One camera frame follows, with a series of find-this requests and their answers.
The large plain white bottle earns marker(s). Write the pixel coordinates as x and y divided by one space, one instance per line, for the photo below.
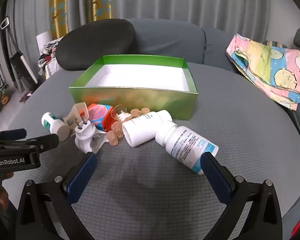
142 130

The pile of clothes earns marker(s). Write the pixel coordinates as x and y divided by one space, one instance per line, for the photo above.
48 60

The amber vial strip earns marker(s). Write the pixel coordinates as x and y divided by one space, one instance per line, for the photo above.
140 112
115 132

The clear plastic cup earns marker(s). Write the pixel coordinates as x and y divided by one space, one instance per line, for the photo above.
118 112

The white plug-in device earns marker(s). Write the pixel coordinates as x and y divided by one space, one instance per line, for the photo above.
83 135

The small white bottle green label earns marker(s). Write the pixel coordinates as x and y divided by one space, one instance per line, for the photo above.
52 126

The white bottle blue orange label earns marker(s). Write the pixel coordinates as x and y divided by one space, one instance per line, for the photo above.
185 145

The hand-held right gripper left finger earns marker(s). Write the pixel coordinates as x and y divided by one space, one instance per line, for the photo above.
82 175

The colourful printed cloth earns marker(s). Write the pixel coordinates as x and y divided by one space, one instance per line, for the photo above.
272 72

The grey curtain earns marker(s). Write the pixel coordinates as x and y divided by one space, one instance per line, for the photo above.
177 0

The potted plant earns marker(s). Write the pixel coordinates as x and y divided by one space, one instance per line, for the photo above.
1 92

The black cushion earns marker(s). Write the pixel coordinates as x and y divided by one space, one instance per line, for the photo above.
95 42

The clear plastic blister pack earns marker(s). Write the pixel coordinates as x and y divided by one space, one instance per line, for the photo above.
75 112

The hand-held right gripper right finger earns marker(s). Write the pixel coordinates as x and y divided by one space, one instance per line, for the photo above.
215 175

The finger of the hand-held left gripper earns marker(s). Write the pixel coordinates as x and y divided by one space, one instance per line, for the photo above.
45 142
15 133

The white board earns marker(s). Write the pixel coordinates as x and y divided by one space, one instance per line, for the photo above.
43 38

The green cardboard box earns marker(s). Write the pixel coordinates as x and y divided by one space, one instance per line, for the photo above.
130 102

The orange bottle pink label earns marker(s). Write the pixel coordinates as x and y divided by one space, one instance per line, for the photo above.
98 115

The black white flat mop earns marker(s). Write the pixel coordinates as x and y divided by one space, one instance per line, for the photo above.
22 67

